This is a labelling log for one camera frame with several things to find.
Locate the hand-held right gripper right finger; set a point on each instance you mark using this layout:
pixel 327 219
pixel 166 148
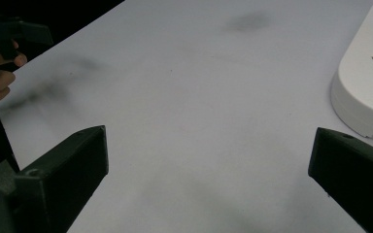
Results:
pixel 356 174

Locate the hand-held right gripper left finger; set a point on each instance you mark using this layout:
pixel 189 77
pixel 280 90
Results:
pixel 61 174

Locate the white power strip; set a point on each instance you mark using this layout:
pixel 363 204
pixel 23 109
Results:
pixel 367 84

